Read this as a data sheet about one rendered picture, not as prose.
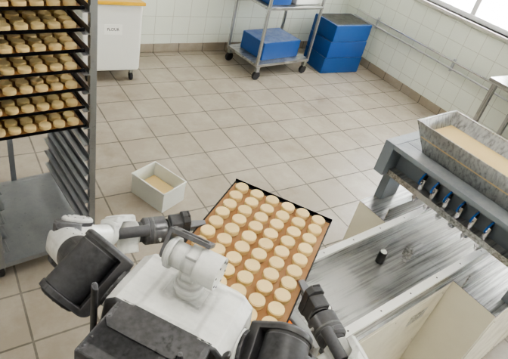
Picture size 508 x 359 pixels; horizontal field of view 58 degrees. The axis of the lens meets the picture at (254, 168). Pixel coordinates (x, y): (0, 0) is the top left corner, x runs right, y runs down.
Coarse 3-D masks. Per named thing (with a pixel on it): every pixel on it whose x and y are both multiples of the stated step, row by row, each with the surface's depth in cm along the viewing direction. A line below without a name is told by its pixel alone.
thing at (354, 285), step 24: (384, 240) 194; (336, 264) 176; (360, 264) 179; (384, 264) 182; (408, 264) 185; (432, 264) 188; (336, 288) 166; (360, 288) 169; (384, 288) 171; (408, 288) 174; (336, 312) 157; (360, 312) 160; (408, 312) 168; (360, 336) 151; (384, 336) 168; (408, 336) 194
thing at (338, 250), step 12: (408, 216) 201; (420, 216) 207; (372, 228) 189; (384, 228) 190; (396, 228) 198; (348, 240) 180; (360, 240) 181; (372, 240) 189; (324, 252) 171; (336, 252) 175; (348, 252) 182; (324, 264) 174
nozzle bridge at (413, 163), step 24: (384, 144) 196; (408, 144) 195; (384, 168) 199; (408, 168) 199; (432, 168) 183; (384, 192) 216; (456, 192) 174; (480, 192) 175; (480, 216) 177; (504, 216) 165; (480, 240) 174; (504, 240) 171; (504, 264) 168
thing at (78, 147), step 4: (64, 132) 236; (68, 132) 236; (72, 132) 234; (68, 136) 234; (72, 136) 234; (72, 140) 232; (76, 140) 231; (76, 144) 230; (80, 144) 227; (76, 148) 227; (80, 148) 228; (84, 148) 224; (80, 152) 225; (84, 152) 225; (84, 156) 223; (88, 156) 221; (84, 160) 221
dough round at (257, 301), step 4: (256, 292) 134; (252, 296) 133; (256, 296) 133; (260, 296) 133; (248, 300) 132; (252, 300) 132; (256, 300) 132; (260, 300) 132; (264, 300) 133; (252, 304) 131; (256, 304) 131; (260, 304) 131; (264, 304) 132; (256, 308) 131; (260, 308) 132
